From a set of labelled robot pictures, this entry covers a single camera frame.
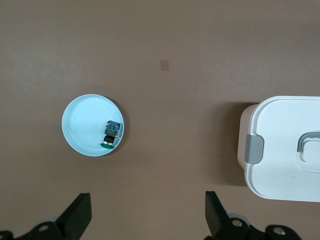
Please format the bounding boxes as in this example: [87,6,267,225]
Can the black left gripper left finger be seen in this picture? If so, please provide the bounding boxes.
[14,192,92,240]

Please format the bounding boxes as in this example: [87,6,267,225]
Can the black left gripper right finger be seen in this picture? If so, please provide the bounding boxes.
[204,191,300,240]

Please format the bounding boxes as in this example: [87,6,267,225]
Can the white lidded pink box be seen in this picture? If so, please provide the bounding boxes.
[237,95,320,203]

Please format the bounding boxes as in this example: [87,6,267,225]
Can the light blue round plate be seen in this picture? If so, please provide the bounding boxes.
[61,93,125,158]

